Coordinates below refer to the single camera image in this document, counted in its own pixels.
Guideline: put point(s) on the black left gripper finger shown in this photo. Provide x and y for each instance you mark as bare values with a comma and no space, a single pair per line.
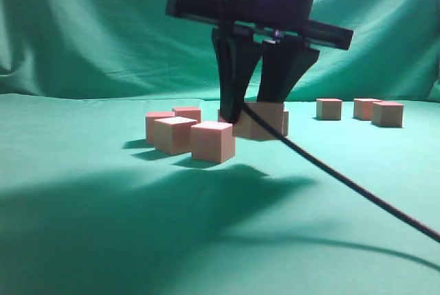
237,57

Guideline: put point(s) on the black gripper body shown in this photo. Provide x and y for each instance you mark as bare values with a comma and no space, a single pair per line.
266,15

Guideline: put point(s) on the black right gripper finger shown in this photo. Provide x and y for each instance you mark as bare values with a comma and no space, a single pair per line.
284,63

